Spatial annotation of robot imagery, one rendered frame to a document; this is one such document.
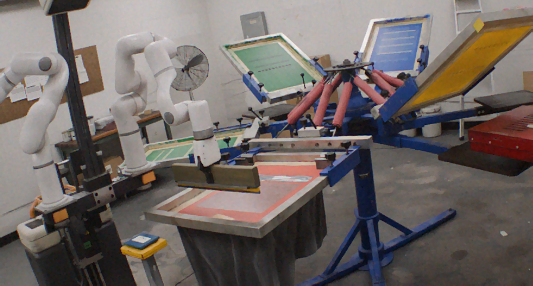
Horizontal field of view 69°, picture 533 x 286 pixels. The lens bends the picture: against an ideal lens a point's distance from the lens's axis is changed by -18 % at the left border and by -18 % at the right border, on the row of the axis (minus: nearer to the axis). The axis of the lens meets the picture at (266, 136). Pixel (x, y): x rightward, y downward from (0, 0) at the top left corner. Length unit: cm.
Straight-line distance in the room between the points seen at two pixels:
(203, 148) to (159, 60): 37
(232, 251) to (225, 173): 31
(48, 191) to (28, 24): 399
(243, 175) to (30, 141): 79
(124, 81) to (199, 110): 39
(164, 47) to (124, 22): 466
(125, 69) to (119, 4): 456
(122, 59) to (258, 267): 96
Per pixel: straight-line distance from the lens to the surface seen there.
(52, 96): 172
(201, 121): 167
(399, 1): 606
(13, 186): 538
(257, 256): 171
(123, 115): 193
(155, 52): 175
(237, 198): 192
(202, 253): 191
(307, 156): 222
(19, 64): 168
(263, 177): 209
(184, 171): 183
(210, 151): 171
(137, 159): 197
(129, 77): 190
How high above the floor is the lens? 159
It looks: 12 degrees down
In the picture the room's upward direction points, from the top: 11 degrees counter-clockwise
